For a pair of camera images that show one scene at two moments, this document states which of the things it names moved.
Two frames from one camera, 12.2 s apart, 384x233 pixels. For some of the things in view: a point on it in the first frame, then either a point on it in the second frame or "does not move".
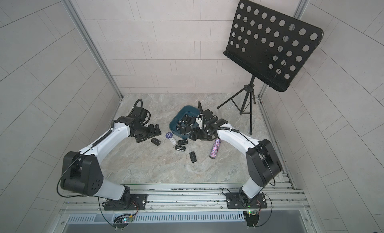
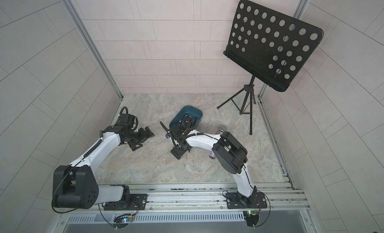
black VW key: x=185 y=118 does not move
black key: x=192 y=120 does not move
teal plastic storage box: x=191 y=111 does not move
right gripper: x=196 y=134 to x=178 y=151
